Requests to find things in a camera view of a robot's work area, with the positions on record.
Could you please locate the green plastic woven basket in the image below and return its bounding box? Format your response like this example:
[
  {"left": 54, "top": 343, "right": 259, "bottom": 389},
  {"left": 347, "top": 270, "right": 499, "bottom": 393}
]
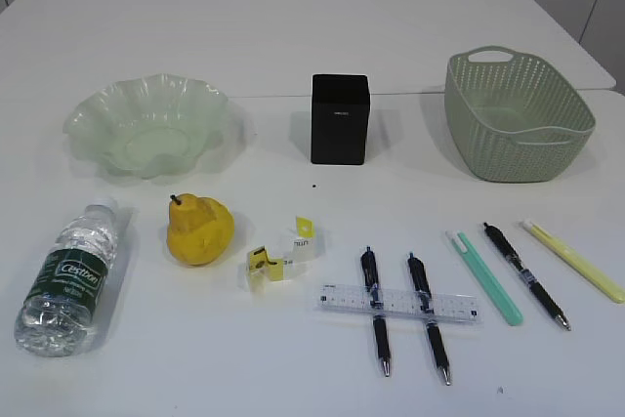
[{"left": 444, "top": 46, "right": 596, "bottom": 184}]

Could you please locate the black square pen holder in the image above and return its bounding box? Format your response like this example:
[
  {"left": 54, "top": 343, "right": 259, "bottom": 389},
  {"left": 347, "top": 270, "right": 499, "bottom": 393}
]
[{"left": 311, "top": 74, "right": 370, "bottom": 165}]

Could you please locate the teal green pen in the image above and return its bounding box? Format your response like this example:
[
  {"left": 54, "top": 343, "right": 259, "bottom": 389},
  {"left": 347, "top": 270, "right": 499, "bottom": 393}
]
[{"left": 445, "top": 231, "right": 523, "bottom": 326}]

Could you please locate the black gel pen left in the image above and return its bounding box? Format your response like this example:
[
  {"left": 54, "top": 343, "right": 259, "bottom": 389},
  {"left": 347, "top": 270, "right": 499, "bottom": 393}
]
[{"left": 360, "top": 246, "right": 392, "bottom": 377}]

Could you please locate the black gel pen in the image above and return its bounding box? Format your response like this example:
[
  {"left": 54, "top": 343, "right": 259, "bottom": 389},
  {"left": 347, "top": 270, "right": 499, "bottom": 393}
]
[
  {"left": 482, "top": 222, "right": 572, "bottom": 331},
  {"left": 360, "top": 246, "right": 392, "bottom": 377},
  {"left": 407, "top": 252, "right": 452, "bottom": 386}
]

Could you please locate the transparent plastic ruler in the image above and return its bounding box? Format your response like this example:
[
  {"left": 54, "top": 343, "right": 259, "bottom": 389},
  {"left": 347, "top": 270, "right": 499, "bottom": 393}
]
[{"left": 317, "top": 284, "right": 481, "bottom": 324}]

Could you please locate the black gel pen right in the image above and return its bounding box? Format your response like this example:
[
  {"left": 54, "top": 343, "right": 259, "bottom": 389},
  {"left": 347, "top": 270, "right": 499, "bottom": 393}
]
[{"left": 482, "top": 222, "right": 572, "bottom": 331}]

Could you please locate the green wavy glass plate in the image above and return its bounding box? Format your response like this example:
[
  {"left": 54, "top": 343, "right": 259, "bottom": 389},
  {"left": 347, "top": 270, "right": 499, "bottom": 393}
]
[{"left": 62, "top": 73, "right": 229, "bottom": 179}]

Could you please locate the yellow pear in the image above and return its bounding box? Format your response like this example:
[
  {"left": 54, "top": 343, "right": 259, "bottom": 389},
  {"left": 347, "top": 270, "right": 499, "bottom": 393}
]
[{"left": 166, "top": 193, "right": 234, "bottom": 266}]

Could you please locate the black gel pen middle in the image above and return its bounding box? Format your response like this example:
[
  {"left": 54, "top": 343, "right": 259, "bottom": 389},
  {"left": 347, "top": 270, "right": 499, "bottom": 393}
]
[{"left": 407, "top": 252, "right": 452, "bottom": 386}]

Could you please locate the yellow pen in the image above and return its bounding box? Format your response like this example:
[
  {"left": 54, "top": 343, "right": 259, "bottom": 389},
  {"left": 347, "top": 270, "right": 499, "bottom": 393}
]
[{"left": 521, "top": 219, "right": 624, "bottom": 304}]

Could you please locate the clear water bottle green label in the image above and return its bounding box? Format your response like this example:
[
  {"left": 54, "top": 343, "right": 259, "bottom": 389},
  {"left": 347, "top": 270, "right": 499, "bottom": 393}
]
[{"left": 14, "top": 196, "right": 122, "bottom": 357}]

